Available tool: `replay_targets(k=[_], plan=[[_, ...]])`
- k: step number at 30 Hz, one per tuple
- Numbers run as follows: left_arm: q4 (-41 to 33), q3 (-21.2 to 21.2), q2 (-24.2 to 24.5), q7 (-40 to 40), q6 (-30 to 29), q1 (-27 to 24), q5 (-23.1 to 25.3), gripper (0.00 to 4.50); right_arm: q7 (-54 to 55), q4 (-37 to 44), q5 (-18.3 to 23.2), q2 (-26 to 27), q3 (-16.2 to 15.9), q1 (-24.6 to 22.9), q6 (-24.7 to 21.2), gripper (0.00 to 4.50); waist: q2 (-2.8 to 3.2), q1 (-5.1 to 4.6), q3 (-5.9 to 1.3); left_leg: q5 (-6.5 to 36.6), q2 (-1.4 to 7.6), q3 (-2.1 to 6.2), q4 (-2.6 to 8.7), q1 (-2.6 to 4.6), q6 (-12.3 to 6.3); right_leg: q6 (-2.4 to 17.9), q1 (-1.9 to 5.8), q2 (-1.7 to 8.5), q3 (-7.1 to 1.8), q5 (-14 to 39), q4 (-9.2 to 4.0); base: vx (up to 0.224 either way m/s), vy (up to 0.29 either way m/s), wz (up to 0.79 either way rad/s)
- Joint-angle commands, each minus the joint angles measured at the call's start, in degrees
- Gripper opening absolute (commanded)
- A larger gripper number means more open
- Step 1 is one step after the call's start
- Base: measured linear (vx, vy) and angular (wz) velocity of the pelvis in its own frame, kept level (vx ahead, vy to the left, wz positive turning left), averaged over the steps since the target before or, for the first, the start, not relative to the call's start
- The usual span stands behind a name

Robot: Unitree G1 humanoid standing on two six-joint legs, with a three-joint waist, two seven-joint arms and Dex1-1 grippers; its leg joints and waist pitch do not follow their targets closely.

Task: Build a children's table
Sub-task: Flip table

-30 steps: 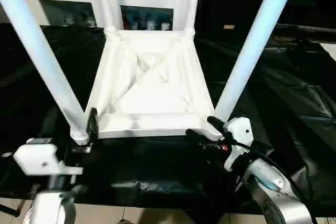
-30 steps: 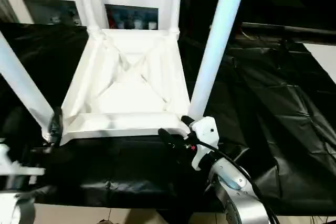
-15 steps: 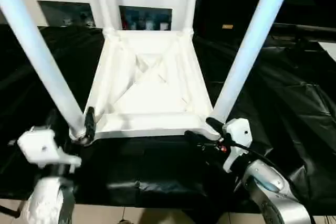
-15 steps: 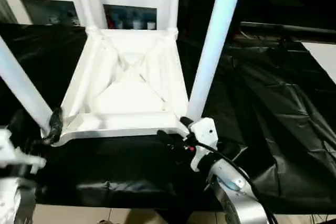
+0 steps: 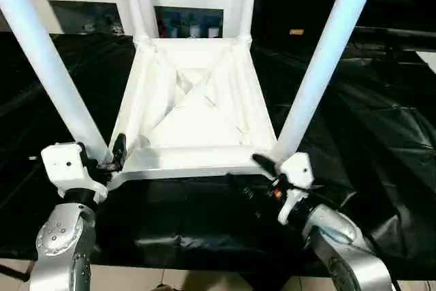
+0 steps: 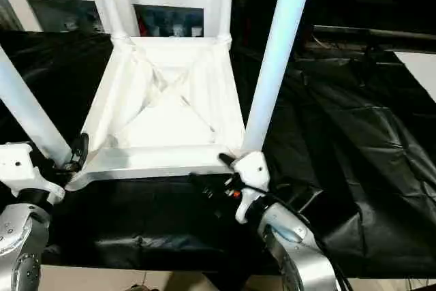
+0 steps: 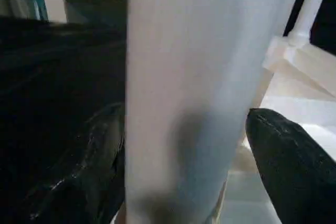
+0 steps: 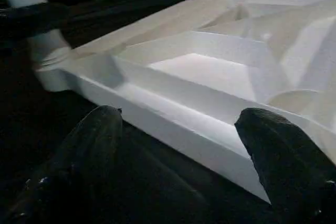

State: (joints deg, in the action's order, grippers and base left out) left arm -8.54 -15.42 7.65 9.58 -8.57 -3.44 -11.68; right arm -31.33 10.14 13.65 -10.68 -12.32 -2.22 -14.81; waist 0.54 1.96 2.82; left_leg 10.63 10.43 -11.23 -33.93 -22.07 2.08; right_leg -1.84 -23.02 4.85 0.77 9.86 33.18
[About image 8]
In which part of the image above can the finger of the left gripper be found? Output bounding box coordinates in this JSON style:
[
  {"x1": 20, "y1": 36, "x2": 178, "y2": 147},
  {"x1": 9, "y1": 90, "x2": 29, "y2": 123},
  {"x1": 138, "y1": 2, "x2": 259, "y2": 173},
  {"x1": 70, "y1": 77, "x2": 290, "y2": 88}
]
[{"x1": 0, "y1": 3, "x2": 71, "y2": 37}]

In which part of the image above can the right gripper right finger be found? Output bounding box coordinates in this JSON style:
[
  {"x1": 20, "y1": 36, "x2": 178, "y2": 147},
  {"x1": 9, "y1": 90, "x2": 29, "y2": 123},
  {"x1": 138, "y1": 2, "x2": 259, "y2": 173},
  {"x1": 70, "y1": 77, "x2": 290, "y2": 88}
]
[{"x1": 233, "y1": 107, "x2": 336, "y2": 224}]

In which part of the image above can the white plastic table top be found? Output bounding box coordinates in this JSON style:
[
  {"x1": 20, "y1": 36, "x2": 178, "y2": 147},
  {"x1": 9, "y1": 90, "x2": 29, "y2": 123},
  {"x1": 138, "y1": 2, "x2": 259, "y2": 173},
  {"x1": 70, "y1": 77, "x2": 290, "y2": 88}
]
[{"x1": 36, "y1": 0, "x2": 336, "y2": 205}]

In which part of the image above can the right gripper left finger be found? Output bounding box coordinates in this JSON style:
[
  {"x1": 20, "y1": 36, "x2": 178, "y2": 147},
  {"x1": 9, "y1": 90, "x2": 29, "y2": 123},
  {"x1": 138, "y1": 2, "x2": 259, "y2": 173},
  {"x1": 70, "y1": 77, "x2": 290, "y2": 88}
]
[{"x1": 15, "y1": 104, "x2": 123, "y2": 224}]

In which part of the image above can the white plastic table leg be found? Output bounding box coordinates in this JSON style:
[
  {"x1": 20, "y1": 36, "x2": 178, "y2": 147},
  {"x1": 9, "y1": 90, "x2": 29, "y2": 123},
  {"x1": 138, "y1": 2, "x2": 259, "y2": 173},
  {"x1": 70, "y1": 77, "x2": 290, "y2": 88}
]
[{"x1": 0, "y1": 0, "x2": 72, "y2": 91}]

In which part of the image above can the black mat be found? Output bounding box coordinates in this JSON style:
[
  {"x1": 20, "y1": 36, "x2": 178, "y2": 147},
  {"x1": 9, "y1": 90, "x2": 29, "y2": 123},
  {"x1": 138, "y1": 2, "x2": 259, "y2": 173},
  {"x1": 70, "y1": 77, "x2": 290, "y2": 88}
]
[{"x1": 0, "y1": 0, "x2": 276, "y2": 224}]

